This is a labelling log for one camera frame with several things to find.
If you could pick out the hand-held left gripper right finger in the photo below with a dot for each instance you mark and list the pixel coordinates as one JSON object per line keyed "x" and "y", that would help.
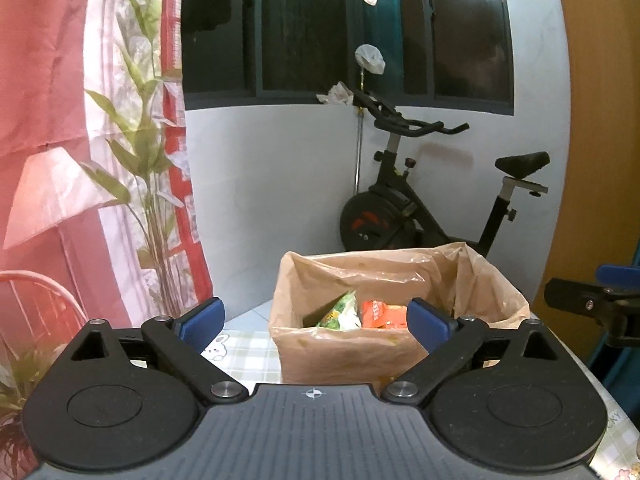
{"x": 427, "y": 327}

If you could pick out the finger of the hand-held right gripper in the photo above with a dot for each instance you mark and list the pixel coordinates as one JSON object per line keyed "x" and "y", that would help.
{"x": 622, "y": 274}
{"x": 575, "y": 297}

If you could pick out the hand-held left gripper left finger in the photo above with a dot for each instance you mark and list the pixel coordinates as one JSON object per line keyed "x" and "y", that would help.
{"x": 202, "y": 327}

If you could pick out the orange corn chip packet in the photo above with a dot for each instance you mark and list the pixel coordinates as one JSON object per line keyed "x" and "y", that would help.
{"x": 385, "y": 315}

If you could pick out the green snack packet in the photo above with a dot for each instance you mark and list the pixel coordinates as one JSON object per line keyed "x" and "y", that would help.
{"x": 342, "y": 315}

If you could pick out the plastic-lined cardboard box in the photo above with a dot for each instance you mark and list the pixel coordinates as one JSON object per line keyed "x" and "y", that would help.
{"x": 320, "y": 355}

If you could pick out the checked tablecloth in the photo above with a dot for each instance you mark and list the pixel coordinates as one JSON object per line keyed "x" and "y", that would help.
{"x": 250, "y": 360}

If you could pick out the wooden door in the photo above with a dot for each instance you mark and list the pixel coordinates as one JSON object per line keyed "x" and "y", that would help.
{"x": 590, "y": 160}

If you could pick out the black exercise bike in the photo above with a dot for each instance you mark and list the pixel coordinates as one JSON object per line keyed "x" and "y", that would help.
{"x": 385, "y": 210}

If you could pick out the metal pole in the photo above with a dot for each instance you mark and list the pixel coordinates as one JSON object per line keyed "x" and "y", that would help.
{"x": 357, "y": 160}

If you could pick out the crumpled white rag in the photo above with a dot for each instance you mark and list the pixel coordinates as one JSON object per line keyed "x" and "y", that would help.
{"x": 336, "y": 94}

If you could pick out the printed backdrop cloth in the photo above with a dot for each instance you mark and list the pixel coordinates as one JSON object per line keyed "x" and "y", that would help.
{"x": 60, "y": 110}

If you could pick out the clear plastic bag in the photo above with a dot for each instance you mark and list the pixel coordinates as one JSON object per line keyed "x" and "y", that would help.
{"x": 371, "y": 59}

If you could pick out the dark window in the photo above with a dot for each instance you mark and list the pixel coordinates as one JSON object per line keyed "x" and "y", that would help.
{"x": 300, "y": 35}

